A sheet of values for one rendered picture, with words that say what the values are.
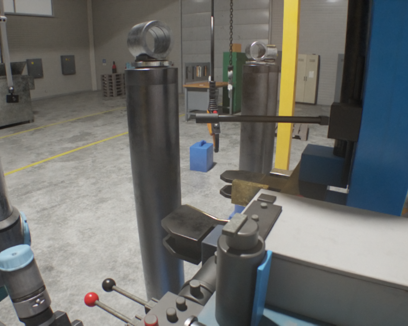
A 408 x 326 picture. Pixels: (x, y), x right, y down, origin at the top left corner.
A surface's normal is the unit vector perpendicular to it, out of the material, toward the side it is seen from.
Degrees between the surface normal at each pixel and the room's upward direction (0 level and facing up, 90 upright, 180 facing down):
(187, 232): 0
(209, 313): 0
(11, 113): 90
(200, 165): 90
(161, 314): 0
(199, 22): 90
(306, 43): 90
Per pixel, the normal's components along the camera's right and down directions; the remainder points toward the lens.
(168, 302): 0.00, -0.94
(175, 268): 0.66, 0.26
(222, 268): -0.82, 0.20
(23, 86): 0.83, 0.19
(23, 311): 0.10, 0.00
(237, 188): -0.47, 0.30
